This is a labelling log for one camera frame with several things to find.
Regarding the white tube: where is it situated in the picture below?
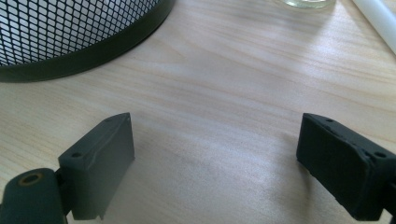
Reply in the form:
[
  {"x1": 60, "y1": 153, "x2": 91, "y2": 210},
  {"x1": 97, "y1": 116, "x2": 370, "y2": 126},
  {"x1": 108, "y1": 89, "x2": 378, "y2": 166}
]
[{"x1": 351, "y1": 0, "x2": 396, "y2": 55}]

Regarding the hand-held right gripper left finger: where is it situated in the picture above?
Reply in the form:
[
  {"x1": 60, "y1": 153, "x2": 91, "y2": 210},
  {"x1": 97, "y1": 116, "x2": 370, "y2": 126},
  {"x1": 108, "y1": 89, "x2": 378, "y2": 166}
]
[{"x1": 58, "y1": 112, "x2": 136, "y2": 221}]

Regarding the black mesh trash bin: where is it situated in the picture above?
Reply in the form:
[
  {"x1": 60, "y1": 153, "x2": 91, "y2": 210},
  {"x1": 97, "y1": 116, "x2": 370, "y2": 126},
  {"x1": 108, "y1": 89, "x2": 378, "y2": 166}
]
[{"x1": 0, "y1": 0, "x2": 177, "y2": 83}]

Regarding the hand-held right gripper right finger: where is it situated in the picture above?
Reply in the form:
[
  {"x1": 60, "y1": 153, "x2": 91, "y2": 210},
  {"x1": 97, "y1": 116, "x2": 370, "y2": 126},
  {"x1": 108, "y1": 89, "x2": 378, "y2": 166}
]
[{"x1": 296, "y1": 112, "x2": 396, "y2": 222}]

